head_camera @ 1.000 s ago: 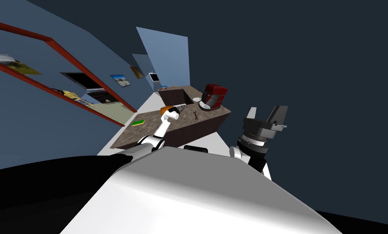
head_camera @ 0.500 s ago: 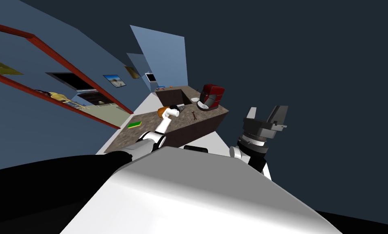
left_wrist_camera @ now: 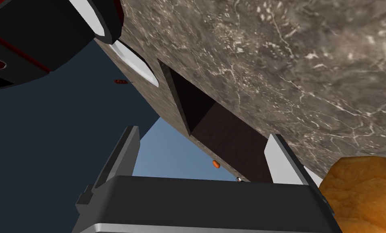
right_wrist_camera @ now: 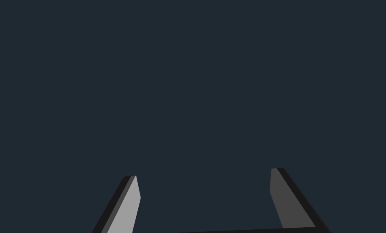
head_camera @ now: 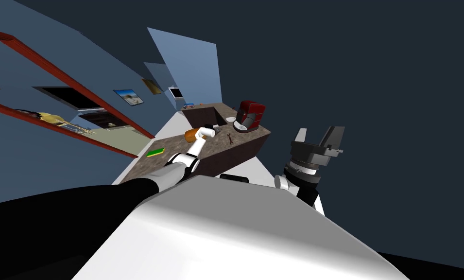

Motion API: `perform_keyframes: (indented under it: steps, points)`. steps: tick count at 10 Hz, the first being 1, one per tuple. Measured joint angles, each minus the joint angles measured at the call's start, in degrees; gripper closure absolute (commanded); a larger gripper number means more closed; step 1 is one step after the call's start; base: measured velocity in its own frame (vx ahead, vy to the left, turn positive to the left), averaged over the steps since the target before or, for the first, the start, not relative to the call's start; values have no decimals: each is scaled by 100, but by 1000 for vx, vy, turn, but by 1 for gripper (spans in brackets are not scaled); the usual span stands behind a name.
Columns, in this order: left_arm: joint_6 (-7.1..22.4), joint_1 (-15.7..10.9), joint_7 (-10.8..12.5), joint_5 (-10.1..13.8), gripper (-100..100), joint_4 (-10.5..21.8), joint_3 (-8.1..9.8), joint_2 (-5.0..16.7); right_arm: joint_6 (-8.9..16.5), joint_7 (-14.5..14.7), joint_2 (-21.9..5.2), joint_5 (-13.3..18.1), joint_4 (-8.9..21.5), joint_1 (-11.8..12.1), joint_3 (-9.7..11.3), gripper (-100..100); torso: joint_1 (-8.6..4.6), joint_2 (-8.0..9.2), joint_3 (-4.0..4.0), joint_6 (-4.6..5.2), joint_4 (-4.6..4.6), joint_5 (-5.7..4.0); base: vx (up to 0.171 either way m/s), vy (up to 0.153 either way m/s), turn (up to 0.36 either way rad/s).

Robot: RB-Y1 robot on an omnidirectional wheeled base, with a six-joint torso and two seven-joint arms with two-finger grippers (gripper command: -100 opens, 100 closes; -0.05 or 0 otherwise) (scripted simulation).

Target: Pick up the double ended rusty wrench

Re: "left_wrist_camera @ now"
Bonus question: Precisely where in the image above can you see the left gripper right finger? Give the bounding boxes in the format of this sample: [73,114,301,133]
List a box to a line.
[264,134,324,189]

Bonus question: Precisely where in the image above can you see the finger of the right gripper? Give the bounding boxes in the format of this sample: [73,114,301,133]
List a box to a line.
[110,39,160,88]

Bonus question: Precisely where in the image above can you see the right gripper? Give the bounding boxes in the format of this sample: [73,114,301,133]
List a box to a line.
[0,0,125,92]

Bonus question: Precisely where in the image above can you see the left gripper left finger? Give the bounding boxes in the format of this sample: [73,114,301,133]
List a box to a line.
[76,126,141,214]

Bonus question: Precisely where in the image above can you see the golden brown bread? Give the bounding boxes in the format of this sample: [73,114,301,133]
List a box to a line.
[318,156,386,233]

